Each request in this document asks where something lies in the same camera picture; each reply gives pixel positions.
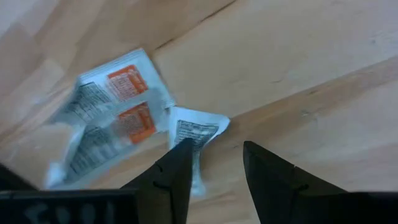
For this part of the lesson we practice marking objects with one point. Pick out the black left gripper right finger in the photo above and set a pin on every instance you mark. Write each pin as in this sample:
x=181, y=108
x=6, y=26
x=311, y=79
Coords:
x=295, y=207

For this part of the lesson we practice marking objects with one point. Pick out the white red-print packet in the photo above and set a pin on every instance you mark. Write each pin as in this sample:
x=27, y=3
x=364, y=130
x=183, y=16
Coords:
x=93, y=93
x=199, y=124
x=93, y=149

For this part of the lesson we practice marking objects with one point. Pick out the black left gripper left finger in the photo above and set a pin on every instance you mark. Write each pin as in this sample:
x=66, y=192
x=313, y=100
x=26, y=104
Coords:
x=124, y=207

